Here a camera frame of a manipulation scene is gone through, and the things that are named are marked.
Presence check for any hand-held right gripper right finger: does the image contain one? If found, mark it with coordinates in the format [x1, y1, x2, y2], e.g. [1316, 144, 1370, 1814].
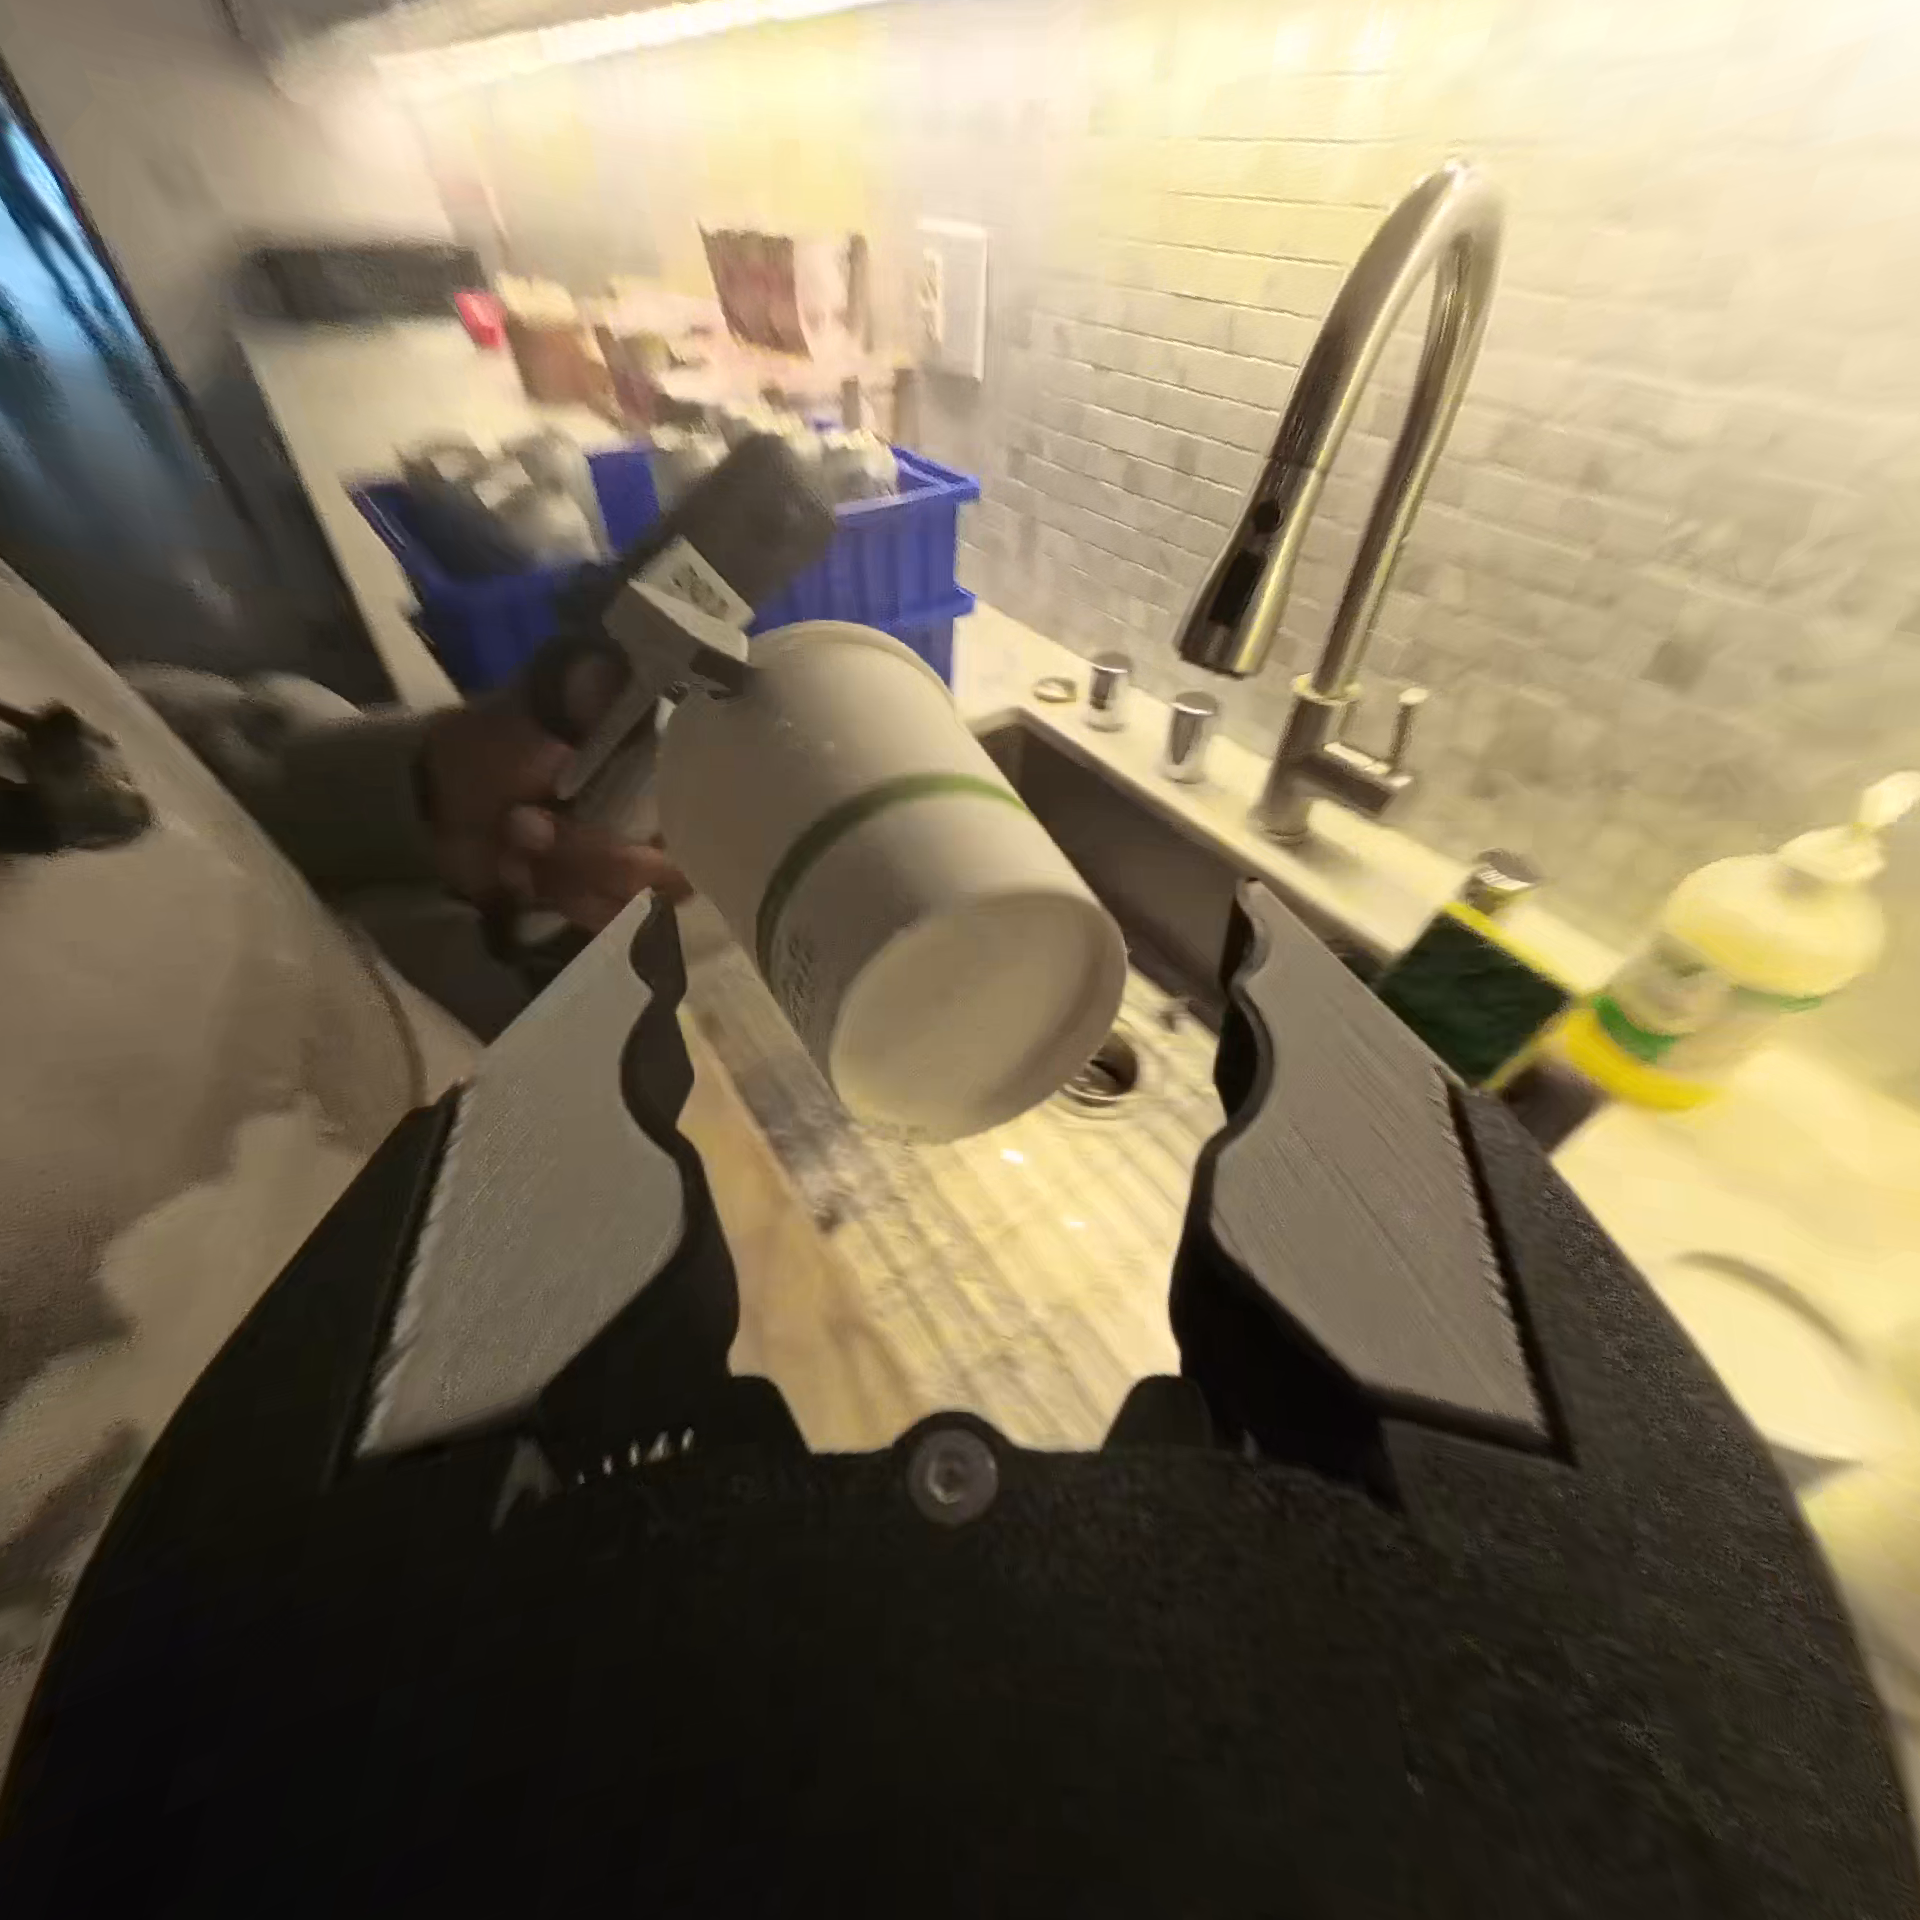
[1175, 879, 1558, 1454]

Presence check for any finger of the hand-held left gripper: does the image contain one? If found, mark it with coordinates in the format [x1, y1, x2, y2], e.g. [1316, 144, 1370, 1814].
[609, 569, 754, 711]

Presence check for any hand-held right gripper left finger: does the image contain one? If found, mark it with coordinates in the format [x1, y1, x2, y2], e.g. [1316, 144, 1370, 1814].
[357, 889, 740, 1460]

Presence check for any blue plastic bin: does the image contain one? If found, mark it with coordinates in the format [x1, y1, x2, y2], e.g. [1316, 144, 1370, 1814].
[839, 585, 981, 694]
[351, 441, 985, 694]

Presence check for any white paper cup green band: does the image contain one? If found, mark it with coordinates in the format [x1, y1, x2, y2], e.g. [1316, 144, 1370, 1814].
[655, 620, 1130, 1149]

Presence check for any person's left forearm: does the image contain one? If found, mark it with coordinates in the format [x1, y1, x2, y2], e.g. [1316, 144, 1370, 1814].
[127, 666, 452, 902]

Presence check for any person's left hand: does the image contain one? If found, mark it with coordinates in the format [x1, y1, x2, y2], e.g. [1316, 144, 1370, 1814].
[420, 693, 694, 938]

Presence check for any pile of silver cans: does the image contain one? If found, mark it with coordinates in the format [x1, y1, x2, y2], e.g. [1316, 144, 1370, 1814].
[394, 416, 903, 577]

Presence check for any row of snack packets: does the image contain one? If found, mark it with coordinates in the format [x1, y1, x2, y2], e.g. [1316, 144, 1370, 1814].
[497, 223, 903, 437]

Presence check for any green and yellow sponge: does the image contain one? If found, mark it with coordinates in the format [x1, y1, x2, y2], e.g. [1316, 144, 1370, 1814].
[1370, 896, 1580, 1092]

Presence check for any metal sink drain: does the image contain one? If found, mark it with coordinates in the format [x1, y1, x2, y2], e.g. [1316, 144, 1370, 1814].
[1057, 1030, 1145, 1114]

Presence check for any person's grey patterned clothing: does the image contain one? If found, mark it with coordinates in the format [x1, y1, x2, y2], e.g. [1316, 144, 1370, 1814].
[0, 561, 452, 1652]

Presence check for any black countertop appliance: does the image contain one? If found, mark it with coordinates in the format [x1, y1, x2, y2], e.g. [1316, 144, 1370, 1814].
[238, 239, 494, 327]

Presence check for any dish soap pump bottle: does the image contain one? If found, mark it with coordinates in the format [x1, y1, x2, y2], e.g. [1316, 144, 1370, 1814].
[1549, 767, 1895, 1114]

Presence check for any brushed steel faucet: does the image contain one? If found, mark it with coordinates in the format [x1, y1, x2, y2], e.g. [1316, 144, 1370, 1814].
[1175, 157, 1509, 848]

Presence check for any white wall outlet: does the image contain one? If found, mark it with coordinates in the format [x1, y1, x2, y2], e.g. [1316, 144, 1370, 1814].
[911, 216, 991, 383]

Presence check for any metal wire sink grid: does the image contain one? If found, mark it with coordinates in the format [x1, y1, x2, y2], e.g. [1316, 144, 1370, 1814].
[810, 1020, 1225, 1449]

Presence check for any black drawstring end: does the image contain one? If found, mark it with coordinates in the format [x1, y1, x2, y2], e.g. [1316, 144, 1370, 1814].
[0, 696, 153, 857]

